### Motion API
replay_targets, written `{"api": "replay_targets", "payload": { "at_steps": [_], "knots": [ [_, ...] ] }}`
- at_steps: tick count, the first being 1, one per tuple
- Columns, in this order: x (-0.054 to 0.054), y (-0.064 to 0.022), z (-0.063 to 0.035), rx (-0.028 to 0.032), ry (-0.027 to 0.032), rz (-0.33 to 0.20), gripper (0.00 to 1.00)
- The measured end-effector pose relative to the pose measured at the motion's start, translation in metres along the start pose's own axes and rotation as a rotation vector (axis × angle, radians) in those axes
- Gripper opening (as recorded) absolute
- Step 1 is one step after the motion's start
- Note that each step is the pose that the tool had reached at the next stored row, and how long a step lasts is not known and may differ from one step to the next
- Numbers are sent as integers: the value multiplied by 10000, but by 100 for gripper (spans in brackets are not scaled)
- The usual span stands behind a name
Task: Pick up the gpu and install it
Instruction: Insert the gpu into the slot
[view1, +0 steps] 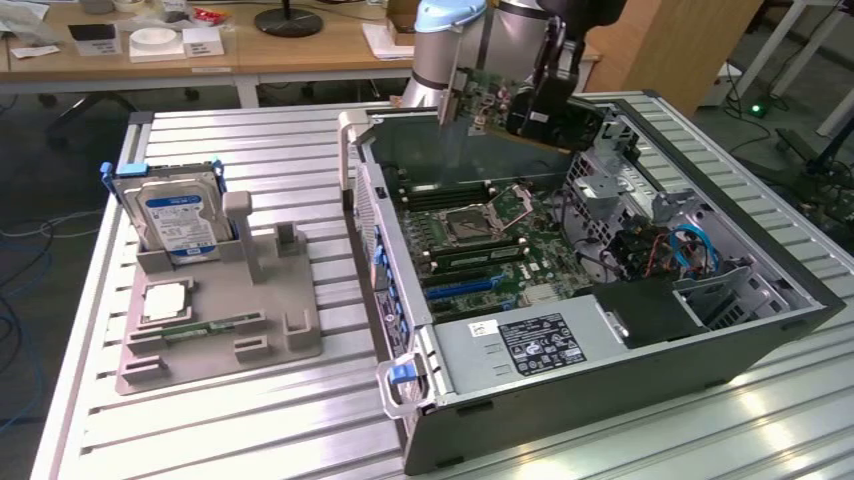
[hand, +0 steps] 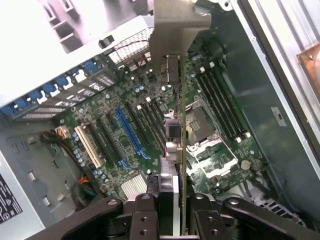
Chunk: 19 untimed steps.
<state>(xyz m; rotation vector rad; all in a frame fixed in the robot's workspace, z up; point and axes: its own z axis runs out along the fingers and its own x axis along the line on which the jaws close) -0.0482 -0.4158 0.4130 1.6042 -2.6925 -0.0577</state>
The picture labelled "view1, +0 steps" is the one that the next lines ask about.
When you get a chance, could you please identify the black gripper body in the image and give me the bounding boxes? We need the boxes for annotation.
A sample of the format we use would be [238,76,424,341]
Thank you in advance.
[540,0,629,32]

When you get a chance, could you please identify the green graphics card black fan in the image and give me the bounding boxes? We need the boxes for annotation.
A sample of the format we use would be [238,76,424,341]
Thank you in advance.
[436,64,605,154]

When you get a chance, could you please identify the wooden cabinet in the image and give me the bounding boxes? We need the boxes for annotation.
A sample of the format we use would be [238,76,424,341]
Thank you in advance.
[576,0,765,114]

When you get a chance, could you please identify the brown cardboard box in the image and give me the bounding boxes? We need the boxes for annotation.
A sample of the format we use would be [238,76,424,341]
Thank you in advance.
[385,0,421,34]

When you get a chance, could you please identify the white paper stack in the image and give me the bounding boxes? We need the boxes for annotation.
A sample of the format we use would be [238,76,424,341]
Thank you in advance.
[362,22,419,62]

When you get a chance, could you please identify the metal socket cover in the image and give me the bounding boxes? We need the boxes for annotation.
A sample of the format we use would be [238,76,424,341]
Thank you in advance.
[489,184,536,222]

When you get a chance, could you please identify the metal disk bay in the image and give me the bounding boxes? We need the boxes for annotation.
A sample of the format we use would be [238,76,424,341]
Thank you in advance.
[671,264,799,334]
[563,147,659,249]

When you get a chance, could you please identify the CPU socket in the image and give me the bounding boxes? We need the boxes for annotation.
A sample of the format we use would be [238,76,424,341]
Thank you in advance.
[441,204,503,242]

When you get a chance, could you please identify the wooden desk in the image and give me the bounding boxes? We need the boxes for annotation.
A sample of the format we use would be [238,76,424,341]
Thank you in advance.
[0,0,601,96]

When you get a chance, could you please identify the black round lamp base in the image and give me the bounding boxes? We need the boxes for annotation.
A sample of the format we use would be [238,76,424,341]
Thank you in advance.
[252,0,325,38]

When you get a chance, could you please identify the green motherboard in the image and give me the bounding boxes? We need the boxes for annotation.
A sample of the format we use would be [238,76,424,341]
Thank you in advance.
[396,172,595,324]

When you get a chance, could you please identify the green RAM stick white label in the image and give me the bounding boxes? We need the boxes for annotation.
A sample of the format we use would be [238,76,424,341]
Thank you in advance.
[431,243,527,267]

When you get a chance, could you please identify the black floor stand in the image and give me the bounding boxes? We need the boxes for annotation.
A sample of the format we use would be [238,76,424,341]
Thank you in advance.
[772,127,854,226]

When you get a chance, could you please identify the black expansion slot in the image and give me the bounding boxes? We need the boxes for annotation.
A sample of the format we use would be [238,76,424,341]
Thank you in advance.
[420,266,491,287]

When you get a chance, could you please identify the blue expansion slot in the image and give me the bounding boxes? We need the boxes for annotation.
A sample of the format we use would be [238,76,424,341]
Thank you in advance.
[424,279,503,302]

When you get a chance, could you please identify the white labelled box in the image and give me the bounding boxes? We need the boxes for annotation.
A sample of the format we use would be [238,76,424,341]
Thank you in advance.
[180,27,229,59]

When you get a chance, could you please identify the black plastic shroud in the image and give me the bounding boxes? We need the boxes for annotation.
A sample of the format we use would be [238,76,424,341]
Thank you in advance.
[591,278,709,350]

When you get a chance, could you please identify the white box round dish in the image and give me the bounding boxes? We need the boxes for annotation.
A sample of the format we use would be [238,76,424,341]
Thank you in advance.
[128,27,188,64]

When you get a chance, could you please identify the grey power supply unit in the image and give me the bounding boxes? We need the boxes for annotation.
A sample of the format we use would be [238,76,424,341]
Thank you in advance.
[431,294,629,394]

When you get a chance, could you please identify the hard disk in blue caddy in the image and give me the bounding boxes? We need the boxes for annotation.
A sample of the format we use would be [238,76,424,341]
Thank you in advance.
[98,158,232,266]

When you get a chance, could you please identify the black chair base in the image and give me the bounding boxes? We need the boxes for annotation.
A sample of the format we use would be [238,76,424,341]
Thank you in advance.
[38,89,201,149]

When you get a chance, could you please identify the white box black lid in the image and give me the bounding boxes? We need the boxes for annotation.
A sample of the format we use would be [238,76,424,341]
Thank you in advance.
[65,23,122,57]

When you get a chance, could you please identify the open black PC case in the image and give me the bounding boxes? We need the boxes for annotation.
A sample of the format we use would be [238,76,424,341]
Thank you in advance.
[336,97,848,476]

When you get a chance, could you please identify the grey parts rack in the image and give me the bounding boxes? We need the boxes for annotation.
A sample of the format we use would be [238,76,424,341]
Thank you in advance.
[116,191,325,396]

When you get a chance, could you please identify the silver CPU chip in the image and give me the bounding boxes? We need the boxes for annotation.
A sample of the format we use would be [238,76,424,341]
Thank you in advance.
[142,284,193,322]

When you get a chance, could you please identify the clear plastic bag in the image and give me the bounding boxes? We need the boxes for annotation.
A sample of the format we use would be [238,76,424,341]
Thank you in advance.
[0,0,52,44]

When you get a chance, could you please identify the white desk frame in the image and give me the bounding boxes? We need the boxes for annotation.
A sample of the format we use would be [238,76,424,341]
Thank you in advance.
[729,0,854,136]

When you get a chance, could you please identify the blue data wire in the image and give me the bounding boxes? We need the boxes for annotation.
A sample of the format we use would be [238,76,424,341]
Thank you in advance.
[668,224,723,279]

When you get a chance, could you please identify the red wire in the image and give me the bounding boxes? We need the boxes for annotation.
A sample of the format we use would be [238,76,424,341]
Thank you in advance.
[649,230,676,274]

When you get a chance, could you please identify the grey floor cable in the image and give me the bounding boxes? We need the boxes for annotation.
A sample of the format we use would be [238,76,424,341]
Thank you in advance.
[0,209,108,241]

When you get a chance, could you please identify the blue floor cable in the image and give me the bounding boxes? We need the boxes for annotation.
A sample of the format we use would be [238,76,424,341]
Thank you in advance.
[0,234,58,436]

